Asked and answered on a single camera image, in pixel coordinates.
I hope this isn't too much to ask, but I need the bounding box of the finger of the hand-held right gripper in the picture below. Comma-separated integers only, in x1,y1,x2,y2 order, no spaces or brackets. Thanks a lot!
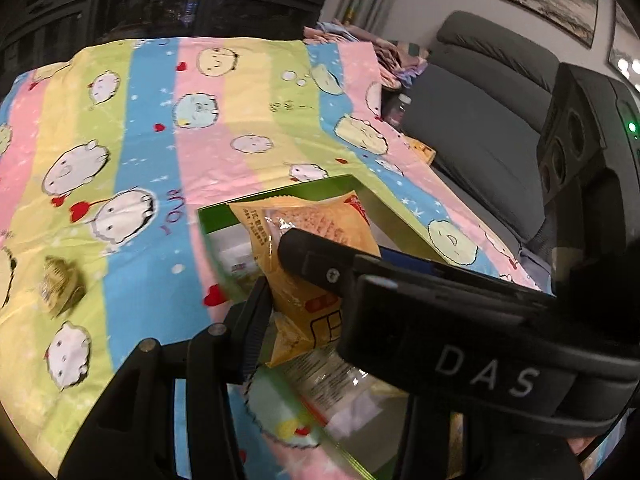
377,244,453,273
277,228,557,307

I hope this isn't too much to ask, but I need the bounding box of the clear cracker packet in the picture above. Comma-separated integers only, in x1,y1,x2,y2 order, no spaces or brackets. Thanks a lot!
280,347,391,441

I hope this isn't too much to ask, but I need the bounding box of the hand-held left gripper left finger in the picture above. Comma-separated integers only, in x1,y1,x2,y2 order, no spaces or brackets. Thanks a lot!
57,275,273,480

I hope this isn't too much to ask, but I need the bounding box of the pastel clothes pile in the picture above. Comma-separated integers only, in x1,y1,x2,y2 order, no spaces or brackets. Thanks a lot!
302,20,431,91

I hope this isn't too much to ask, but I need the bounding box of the dark window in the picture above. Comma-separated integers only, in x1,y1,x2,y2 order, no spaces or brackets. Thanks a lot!
0,0,341,76

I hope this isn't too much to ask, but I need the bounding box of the green cardboard box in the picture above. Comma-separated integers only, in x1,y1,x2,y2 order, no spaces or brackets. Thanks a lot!
196,174,453,480

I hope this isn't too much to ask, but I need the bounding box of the small gold green packet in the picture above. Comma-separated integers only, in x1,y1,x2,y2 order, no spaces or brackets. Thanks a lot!
40,256,87,317

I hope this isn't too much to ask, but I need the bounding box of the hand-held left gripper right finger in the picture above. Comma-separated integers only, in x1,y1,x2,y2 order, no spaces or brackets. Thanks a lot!
392,395,453,480

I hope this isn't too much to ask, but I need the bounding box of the yellow container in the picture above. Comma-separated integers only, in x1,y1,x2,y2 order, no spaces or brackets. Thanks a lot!
405,137,436,166

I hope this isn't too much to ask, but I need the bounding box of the dark red bottle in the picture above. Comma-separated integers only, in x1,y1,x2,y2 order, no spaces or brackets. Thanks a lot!
382,92,413,128

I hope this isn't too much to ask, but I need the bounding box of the light orange cracker packet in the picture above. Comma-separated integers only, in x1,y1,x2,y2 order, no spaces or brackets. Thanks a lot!
228,190,382,368

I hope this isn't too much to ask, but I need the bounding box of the striped cartoon printed blanket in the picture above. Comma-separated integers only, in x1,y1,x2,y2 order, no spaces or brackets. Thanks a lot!
0,35,556,480

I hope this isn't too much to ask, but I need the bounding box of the grey sofa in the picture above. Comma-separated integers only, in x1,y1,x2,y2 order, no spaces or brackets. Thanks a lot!
380,10,566,246

